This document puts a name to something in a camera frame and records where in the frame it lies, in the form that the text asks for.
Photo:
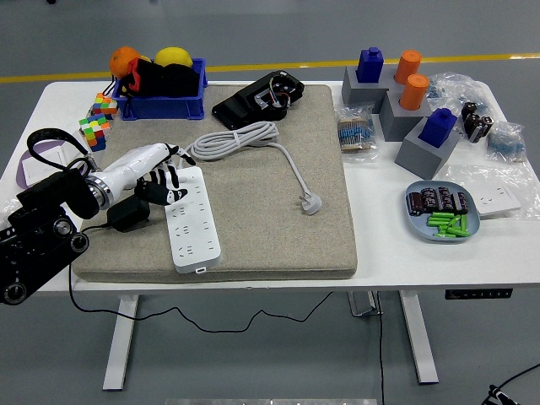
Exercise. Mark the black capacitor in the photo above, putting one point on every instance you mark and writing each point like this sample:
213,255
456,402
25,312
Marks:
469,110
473,126
486,126

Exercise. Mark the white table leg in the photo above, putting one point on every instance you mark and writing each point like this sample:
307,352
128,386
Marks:
120,346
417,337

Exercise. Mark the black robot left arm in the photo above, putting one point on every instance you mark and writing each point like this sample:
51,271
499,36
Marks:
38,219

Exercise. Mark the clear bag of resistors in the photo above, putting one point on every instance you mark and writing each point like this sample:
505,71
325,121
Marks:
356,135

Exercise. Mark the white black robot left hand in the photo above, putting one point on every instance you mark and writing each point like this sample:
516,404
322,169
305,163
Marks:
126,169

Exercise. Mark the small colourful puzzle cube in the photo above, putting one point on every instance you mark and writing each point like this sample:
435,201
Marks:
105,105

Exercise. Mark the green battery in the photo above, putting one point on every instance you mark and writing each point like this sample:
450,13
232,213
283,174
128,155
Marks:
447,229
464,224
454,222
441,215
439,221
445,235

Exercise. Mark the large colourful puzzle cube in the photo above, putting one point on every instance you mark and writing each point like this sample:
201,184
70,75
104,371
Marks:
95,128

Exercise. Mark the blue peg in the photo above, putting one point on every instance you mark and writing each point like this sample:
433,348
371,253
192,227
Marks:
439,128
370,65

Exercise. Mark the black electronic housing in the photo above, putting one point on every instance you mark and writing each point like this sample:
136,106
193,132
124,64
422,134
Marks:
240,107

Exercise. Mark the white wall switch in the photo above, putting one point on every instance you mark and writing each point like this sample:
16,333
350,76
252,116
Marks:
42,166

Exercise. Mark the small bag of blue parts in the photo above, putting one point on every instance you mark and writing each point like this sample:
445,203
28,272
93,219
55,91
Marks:
506,143

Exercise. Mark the large clear plastic bag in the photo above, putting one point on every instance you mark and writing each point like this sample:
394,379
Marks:
455,90

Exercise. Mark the white wall socket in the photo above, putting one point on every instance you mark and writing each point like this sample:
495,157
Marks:
498,200

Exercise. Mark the grey-brown mat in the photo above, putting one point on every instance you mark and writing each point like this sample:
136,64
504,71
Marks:
261,236

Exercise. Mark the dark brown capacitor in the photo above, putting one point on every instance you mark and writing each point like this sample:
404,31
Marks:
415,203
461,202
430,199
446,199

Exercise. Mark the white power strip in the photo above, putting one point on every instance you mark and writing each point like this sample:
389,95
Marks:
192,236

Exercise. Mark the grey block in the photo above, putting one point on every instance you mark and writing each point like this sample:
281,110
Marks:
417,160
358,95
396,124

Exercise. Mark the black table control panel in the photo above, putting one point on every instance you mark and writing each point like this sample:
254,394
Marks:
478,294

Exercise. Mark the purple plate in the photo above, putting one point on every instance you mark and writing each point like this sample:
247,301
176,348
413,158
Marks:
44,146

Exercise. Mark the black plug adapter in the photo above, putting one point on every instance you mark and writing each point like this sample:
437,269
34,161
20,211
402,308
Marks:
126,215

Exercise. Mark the clear bag around socket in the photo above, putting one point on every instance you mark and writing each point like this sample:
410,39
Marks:
464,175

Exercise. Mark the silver under-table bracket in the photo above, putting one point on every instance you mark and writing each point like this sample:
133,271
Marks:
363,304

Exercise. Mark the yellow lemon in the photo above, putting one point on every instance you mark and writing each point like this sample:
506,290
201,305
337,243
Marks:
173,55

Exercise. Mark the orange fruit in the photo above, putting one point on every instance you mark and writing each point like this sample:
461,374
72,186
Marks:
122,59

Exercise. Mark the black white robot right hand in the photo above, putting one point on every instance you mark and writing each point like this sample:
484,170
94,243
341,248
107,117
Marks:
498,394

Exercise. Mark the clear bag of screws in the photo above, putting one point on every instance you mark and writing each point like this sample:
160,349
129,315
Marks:
8,206

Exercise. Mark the blue plastic bin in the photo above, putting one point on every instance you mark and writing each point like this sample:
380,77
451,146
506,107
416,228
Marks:
160,107

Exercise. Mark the blue-grey plate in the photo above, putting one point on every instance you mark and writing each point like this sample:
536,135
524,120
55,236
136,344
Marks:
417,225

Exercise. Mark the orange cylinder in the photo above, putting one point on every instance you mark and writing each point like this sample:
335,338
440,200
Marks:
408,67
413,93

